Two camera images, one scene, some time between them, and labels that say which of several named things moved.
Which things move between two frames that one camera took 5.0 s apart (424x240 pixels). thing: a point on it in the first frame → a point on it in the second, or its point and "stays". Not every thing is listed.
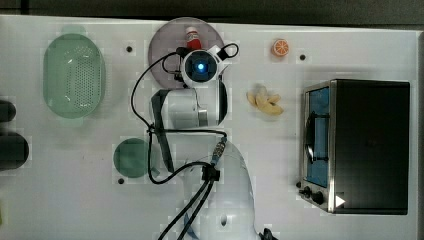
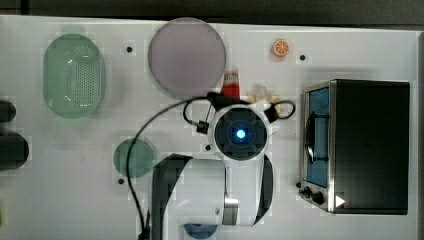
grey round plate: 163,48 stays
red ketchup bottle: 193,40 → 231,85
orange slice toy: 280,47 stays
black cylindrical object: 14,151 stays
